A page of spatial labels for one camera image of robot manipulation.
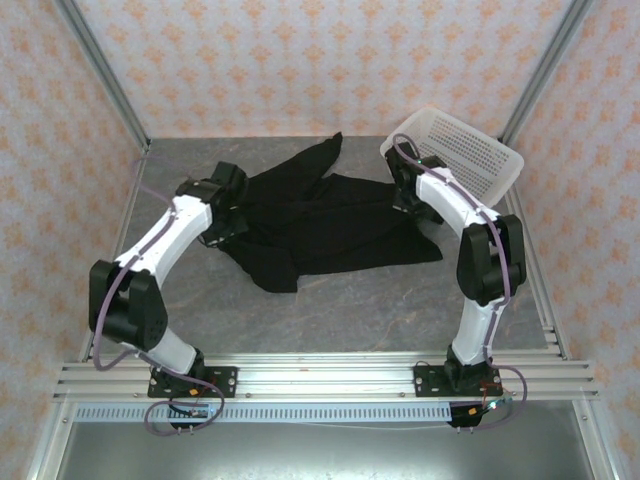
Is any white perforated plastic basket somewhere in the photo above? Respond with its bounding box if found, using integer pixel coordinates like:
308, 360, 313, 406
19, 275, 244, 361
379, 105, 525, 209

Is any black t-shirt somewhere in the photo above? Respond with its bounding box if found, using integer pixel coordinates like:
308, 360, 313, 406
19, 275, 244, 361
202, 131, 444, 296

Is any shiny metal lower shelf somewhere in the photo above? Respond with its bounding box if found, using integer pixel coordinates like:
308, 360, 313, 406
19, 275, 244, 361
54, 419, 599, 480

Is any aluminium table side rail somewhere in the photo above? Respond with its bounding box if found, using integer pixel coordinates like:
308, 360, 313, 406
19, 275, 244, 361
78, 148, 151, 362
501, 139, 571, 362

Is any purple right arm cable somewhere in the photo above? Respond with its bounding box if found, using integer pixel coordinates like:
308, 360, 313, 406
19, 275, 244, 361
392, 134, 530, 434

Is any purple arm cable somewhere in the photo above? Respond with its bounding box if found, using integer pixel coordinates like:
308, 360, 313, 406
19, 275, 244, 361
91, 154, 227, 436
392, 134, 530, 434

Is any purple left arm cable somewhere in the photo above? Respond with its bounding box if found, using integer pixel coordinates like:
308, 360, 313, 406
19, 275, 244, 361
91, 154, 227, 436

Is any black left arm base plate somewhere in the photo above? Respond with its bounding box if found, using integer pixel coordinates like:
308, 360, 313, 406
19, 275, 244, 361
147, 366, 239, 400

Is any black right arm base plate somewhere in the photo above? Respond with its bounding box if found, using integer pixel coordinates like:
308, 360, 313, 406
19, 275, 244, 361
413, 363, 504, 399

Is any aluminium frame post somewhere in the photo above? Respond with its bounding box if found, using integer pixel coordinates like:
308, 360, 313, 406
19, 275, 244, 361
498, 0, 595, 145
53, 0, 152, 152

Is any aluminium mounting rail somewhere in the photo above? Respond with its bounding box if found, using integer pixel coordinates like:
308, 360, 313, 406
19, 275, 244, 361
52, 352, 600, 402

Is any black electronics board mount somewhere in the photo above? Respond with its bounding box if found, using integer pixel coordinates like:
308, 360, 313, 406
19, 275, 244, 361
447, 397, 516, 433
167, 398, 217, 433

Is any slotted grey cable duct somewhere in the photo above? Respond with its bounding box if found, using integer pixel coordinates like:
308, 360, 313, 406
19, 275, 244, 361
74, 402, 454, 425

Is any aluminium frame leg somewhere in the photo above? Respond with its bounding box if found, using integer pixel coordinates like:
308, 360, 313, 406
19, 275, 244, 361
27, 399, 77, 480
572, 399, 627, 480

